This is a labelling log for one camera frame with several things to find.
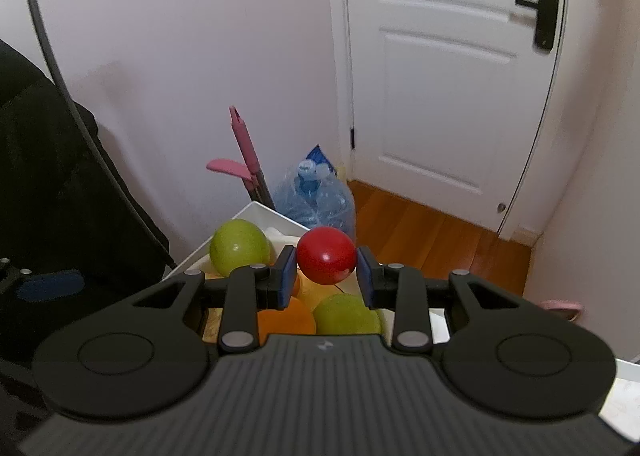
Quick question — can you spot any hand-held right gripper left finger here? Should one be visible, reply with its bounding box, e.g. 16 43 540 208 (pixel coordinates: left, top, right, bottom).
131 245 298 354

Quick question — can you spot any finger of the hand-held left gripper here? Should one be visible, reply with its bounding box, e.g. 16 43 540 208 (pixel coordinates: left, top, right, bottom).
0 256 83 301

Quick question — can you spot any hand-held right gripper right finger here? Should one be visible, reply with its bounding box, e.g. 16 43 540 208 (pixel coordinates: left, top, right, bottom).
356 245 521 354

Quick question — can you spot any green apple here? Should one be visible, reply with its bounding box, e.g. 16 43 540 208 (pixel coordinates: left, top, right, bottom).
313 293 383 336
209 219 272 278

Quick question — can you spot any large orange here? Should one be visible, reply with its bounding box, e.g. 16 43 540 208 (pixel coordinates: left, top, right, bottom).
257 297 317 342

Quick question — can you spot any small red tomato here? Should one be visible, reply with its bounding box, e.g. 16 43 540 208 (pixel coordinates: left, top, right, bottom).
296 226 357 286

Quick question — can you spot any bag of plastic bottles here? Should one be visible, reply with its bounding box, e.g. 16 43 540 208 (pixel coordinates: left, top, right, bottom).
272 159 357 242

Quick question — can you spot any blue white packet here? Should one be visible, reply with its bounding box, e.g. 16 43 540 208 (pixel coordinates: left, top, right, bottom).
305 143 333 169

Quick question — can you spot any white panelled door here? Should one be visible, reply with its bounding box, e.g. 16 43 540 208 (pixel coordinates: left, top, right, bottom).
342 0 571 237

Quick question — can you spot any pink slipper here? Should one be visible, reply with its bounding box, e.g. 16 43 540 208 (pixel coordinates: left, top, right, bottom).
540 299 585 322

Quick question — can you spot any grey metal pole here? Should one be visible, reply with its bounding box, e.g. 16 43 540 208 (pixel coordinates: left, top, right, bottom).
0 0 178 269

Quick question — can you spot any floral tablecloth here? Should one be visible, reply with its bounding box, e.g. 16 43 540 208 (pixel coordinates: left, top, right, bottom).
427 306 640 444

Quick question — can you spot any pink mop handle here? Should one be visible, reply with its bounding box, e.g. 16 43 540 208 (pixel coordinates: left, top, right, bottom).
206 105 276 212

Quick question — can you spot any black door handle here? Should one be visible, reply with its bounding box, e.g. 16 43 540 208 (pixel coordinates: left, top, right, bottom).
515 0 561 54

